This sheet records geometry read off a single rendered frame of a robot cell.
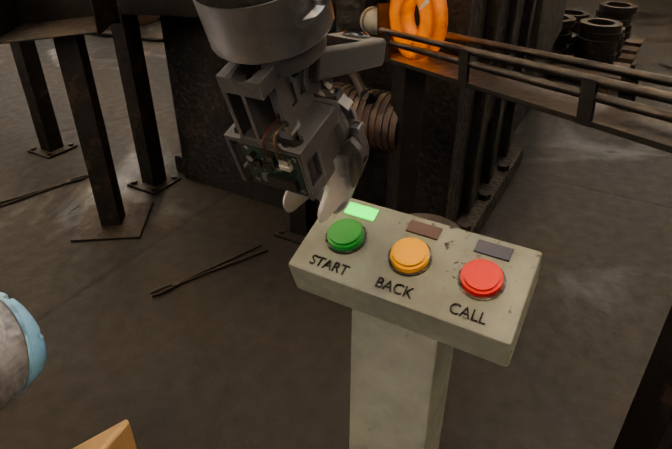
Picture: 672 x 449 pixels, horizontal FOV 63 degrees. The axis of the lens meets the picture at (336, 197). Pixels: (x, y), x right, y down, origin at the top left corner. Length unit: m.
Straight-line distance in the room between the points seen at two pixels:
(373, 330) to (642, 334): 1.00
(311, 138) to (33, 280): 1.36
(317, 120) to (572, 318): 1.16
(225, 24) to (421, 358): 0.39
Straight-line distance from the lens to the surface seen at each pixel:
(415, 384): 0.64
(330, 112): 0.43
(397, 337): 0.60
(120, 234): 1.77
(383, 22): 1.16
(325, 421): 1.18
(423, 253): 0.56
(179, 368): 1.32
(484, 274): 0.55
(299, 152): 0.40
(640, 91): 0.71
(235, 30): 0.36
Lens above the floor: 0.94
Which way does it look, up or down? 31 degrees down
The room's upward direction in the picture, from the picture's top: straight up
